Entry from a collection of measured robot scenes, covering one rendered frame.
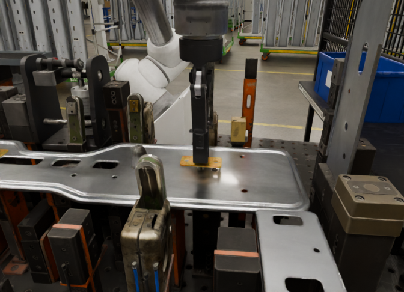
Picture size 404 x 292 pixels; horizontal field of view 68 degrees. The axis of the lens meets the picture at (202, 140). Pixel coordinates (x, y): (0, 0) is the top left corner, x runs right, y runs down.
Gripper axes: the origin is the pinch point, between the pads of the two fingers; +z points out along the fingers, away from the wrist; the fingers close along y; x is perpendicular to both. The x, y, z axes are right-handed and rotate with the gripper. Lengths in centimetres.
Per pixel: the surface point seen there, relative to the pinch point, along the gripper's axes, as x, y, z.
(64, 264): -20.1, 20.4, 12.4
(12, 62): -56, -27, -10
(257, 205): 10.7, 10.7, 6.0
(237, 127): 7.5, -10.8, 0.6
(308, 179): 36, -46, 36
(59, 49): -260, -406, 45
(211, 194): 2.8, 8.9, 5.7
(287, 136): 69, -240, 105
